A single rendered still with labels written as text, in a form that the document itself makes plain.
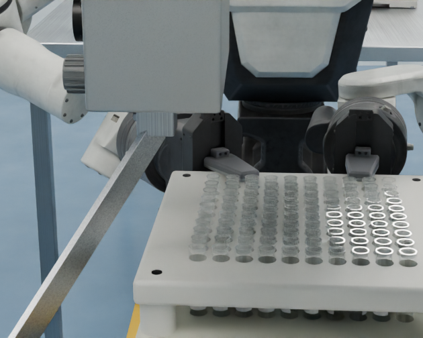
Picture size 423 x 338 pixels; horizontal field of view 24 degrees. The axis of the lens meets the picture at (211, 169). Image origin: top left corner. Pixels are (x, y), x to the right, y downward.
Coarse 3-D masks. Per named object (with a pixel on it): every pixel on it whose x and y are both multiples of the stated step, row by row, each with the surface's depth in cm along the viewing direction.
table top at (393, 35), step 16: (64, 0) 277; (48, 16) 253; (64, 16) 253; (384, 16) 253; (400, 16) 253; (416, 16) 253; (32, 32) 233; (48, 32) 233; (64, 32) 233; (368, 32) 233; (384, 32) 233; (400, 32) 233; (416, 32) 233; (48, 48) 222; (64, 48) 222; (80, 48) 222; (368, 48) 219; (384, 48) 218; (400, 48) 218; (416, 48) 218
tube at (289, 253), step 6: (288, 246) 74; (294, 246) 74; (282, 252) 73; (288, 252) 73; (294, 252) 73; (282, 258) 73; (288, 258) 73; (294, 258) 73; (282, 312) 75; (288, 312) 74; (294, 312) 74; (288, 318) 74; (294, 318) 75
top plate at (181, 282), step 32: (192, 192) 87; (320, 192) 87; (416, 192) 87; (160, 224) 80; (192, 224) 80; (256, 224) 80; (416, 224) 80; (160, 256) 74; (256, 256) 74; (160, 288) 70; (192, 288) 70; (224, 288) 70; (256, 288) 70; (288, 288) 70; (320, 288) 69; (352, 288) 69; (384, 288) 69; (416, 288) 69
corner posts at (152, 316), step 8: (144, 304) 72; (144, 312) 72; (152, 312) 71; (160, 312) 71; (168, 312) 72; (144, 320) 72; (152, 320) 72; (160, 320) 72; (168, 320) 72; (144, 328) 72; (152, 328) 72; (160, 328) 72; (168, 328) 72; (176, 328) 73; (152, 336) 72; (160, 336) 72
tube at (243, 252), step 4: (240, 244) 74; (244, 244) 74; (236, 248) 73; (240, 248) 74; (244, 248) 74; (248, 248) 74; (236, 252) 73; (240, 252) 73; (244, 252) 73; (248, 252) 73; (236, 256) 73; (240, 256) 73; (244, 256) 73; (248, 256) 73; (236, 260) 73; (240, 260) 73; (244, 260) 73; (248, 260) 73; (236, 308) 75; (240, 308) 75; (244, 308) 75; (248, 308) 75; (236, 312) 75; (240, 312) 75; (244, 312) 75; (248, 312) 75; (240, 316) 75; (244, 316) 75; (248, 316) 75
